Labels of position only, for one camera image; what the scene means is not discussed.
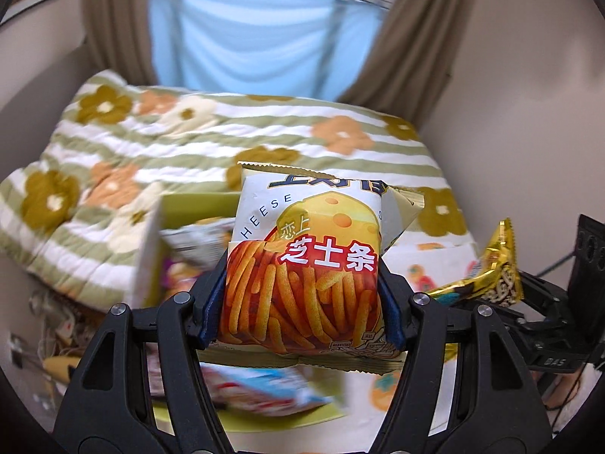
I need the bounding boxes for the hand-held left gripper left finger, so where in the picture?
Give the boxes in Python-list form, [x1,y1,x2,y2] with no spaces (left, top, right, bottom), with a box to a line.
[53,250,233,454]

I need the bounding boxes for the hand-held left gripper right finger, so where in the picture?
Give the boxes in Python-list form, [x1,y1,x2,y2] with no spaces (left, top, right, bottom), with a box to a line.
[373,258,554,454]

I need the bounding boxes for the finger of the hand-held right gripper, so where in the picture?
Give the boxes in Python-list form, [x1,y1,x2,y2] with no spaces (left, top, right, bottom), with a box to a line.
[454,299,556,339]
[517,269,570,315]

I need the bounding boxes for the gold dark snack bag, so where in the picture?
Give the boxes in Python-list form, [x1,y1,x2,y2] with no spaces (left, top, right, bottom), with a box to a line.
[428,218,523,313]

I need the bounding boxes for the green cardboard box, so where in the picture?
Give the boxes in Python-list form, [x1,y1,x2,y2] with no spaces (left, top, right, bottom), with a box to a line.
[142,191,348,429]

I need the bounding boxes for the cheese sticks snack bag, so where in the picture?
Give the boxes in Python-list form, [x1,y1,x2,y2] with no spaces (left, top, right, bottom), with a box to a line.
[215,161,426,376]

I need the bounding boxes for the blue white snack packet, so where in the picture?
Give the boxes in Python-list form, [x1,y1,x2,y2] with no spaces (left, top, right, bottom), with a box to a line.
[201,364,334,419]

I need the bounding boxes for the floral striped blanket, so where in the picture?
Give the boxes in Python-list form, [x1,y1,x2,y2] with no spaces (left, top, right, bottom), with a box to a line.
[0,68,473,315]

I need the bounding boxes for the yellow plastic item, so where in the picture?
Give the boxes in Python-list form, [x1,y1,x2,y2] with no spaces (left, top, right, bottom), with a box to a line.
[42,354,85,382]

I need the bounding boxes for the blue sheer curtain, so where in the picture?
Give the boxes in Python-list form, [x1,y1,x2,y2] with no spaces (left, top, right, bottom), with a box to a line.
[149,0,393,102]

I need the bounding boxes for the brown curtain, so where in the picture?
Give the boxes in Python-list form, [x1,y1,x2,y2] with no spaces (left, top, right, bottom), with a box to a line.
[78,0,164,86]
[338,0,480,126]

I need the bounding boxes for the tangled white cables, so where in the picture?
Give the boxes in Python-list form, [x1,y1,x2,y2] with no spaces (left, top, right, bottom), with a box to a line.
[9,288,98,365]

